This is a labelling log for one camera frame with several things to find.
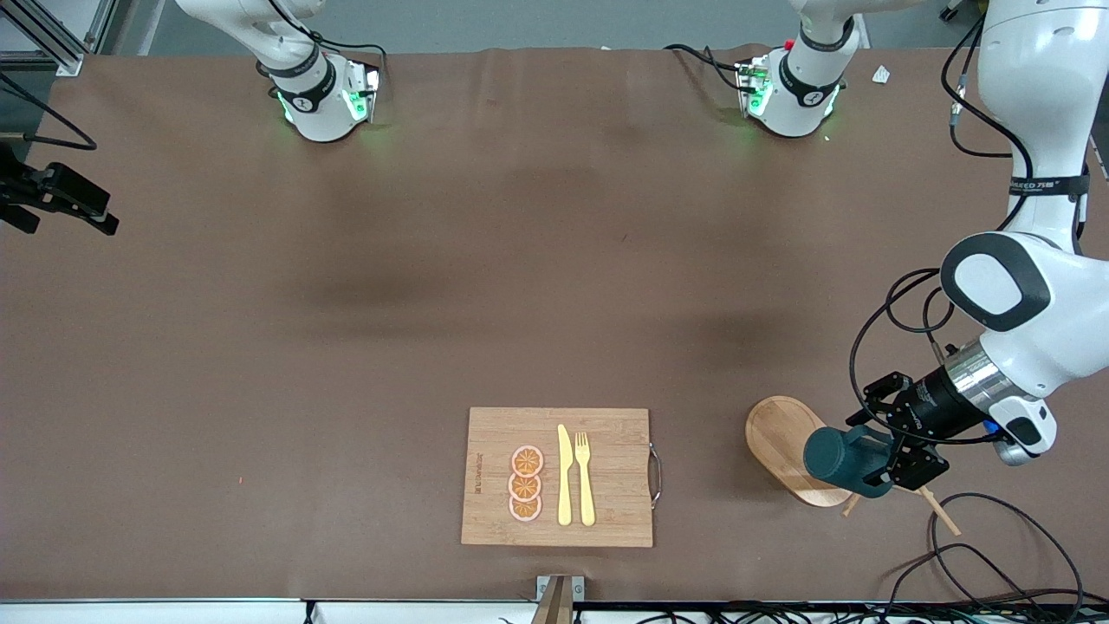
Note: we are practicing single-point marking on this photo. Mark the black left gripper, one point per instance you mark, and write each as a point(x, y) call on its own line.
point(925, 403)

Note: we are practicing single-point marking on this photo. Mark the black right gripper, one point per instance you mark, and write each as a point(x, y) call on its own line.
point(61, 192)

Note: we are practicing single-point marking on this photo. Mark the dark teal ribbed cup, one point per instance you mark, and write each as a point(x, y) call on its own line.
point(836, 459)

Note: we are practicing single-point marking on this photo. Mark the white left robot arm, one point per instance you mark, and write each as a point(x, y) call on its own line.
point(1031, 104)

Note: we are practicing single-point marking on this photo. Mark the wooden mug tree rack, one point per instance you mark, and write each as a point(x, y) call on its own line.
point(780, 438)

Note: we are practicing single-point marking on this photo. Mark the brown table cover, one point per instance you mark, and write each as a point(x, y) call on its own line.
point(346, 303)

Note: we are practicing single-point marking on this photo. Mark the bamboo cutting board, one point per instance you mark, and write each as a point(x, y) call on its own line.
point(615, 468)

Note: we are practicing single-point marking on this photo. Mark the yellow plastic fork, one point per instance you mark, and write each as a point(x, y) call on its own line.
point(586, 494)

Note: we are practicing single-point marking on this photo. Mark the yellow plastic knife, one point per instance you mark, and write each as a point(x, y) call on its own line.
point(564, 485)

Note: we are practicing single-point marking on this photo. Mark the white paper scrap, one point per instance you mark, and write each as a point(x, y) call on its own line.
point(881, 74)

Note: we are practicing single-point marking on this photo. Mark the orange slice toy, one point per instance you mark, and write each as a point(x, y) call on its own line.
point(527, 460)

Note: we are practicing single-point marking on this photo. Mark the aluminium frame post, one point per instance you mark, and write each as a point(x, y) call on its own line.
point(52, 39)

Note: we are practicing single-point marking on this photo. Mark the metal bracket with post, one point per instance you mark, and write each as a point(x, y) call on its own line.
point(559, 598)

